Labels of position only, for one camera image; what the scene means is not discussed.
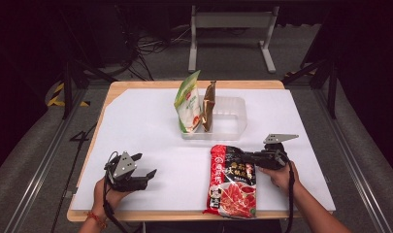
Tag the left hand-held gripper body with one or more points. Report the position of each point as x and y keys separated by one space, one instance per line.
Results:
x=123 y=166

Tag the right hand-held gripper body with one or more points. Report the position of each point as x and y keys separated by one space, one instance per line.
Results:
x=271 y=157

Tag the red and black food packet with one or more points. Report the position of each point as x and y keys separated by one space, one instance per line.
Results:
x=233 y=194

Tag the clear plastic container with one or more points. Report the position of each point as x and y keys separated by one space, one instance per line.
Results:
x=228 y=119

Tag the gold foil packet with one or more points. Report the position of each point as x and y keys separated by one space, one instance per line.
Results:
x=209 y=106

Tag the green and white food packet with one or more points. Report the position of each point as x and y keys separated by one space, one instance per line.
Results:
x=189 y=103

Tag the person's right hand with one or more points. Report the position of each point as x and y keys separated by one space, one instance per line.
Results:
x=281 y=178

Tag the person's left hand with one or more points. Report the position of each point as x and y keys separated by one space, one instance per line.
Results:
x=108 y=197

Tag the white paper sheet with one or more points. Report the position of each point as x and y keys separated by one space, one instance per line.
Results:
x=142 y=129

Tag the black tripod stand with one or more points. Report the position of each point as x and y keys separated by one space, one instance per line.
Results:
x=331 y=84
x=67 y=81

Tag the yellow and black hazard tape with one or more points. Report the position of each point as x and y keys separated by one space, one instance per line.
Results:
x=56 y=97

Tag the white metal stand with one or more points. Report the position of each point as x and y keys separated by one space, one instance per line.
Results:
x=231 y=20

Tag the aluminium floor rail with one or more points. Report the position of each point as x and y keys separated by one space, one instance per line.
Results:
x=42 y=168
x=349 y=152

